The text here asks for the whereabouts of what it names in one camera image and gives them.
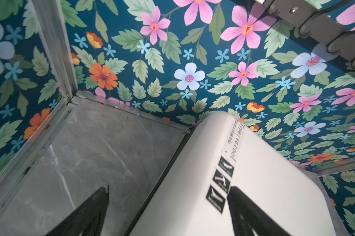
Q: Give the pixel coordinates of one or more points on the black wall hook rack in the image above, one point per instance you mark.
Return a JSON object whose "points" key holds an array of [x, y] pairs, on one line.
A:
{"points": [[316, 24]]}

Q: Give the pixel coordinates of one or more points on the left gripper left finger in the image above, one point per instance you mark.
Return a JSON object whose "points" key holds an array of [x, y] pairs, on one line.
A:
{"points": [[88, 219]]}

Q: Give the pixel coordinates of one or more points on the white hard-shell suitcase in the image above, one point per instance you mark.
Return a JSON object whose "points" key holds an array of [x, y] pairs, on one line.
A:
{"points": [[190, 197]]}

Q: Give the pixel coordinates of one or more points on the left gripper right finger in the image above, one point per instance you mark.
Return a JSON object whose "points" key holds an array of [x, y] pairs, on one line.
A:
{"points": [[248, 219]]}

